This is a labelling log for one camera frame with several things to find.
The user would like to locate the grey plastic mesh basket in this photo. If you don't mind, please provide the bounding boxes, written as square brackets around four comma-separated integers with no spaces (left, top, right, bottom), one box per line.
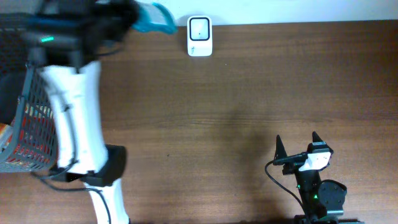
[0,12,60,174]

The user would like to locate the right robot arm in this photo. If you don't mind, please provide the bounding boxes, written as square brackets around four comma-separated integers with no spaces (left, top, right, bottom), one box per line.
[269,132,360,224]

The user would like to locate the blue mouthwash bottle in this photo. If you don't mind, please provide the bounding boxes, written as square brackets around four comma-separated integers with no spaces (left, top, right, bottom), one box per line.
[131,2,177,35]

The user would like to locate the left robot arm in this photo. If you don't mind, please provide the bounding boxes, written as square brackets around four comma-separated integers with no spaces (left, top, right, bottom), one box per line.
[22,1,139,223]

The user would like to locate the packaged items in basket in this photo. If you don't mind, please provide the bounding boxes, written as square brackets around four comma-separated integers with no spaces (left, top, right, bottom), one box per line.
[1,103,58,172]

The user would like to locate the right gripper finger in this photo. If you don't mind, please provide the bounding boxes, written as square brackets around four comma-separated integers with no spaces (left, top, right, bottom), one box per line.
[274,135,287,162]
[312,131,323,143]

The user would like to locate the white barcode scanner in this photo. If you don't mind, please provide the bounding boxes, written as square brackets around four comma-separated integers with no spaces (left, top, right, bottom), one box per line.
[187,16,213,57]

